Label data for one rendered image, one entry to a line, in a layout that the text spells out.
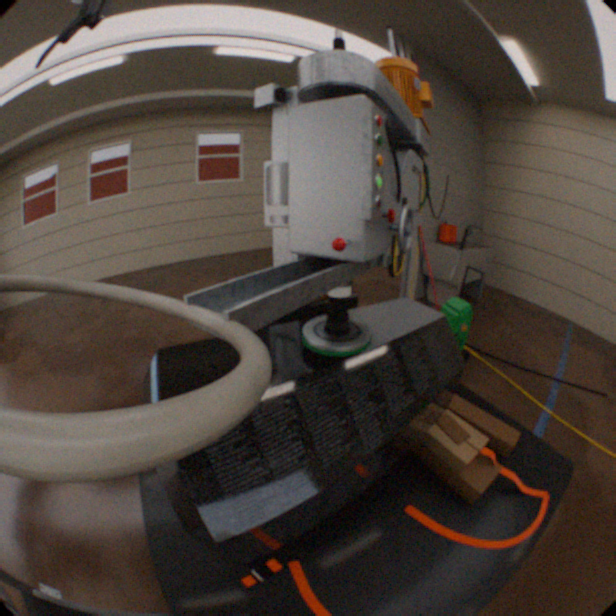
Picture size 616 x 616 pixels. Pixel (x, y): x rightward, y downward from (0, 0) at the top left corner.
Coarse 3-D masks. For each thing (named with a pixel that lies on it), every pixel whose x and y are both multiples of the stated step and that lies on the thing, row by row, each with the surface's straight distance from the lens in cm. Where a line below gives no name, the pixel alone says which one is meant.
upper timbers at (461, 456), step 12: (456, 420) 161; (432, 432) 149; (444, 432) 152; (468, 432) 158; (432, 444) 151; (444, 444) 146; (456, 444) 149; (468, 444) 152; (480, 444) 155; (444, 456) 150; (456, 456) 144; (468, 456) 146; (456, 468) 149
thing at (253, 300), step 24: (288, 264) 63; (312, 264) 72; (360, 264) 74; (216, 288) 49; (240, 288) 53; (264, 288) 58; (288, 288) 46; (312, 288) 52; (240, 312) 38; (264, 312) 42; (288, 312) 47
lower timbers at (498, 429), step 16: (464, 400) 197; (464, 416) 184; (480, 416) 190; (480, 432) 185; (496, 432) 185; (512, 432) 192; (416, 448) 162; (496, 448) 188; (512, 448) 184; (432, 464) 160; (480, 464) 160; (496, 464) 165; (448, 480) 158; (464, 480) 150; (480, 480) 154; (464, 496) 158
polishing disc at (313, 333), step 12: (312, 324) 86; (324, 324) 86; (360, 324) 88; (312, 336) 79; (324, 336) 79; (348, 336) 80; (360, 336) 80; (324, 348) 75; (336, 348) 74; (348, 348) 75
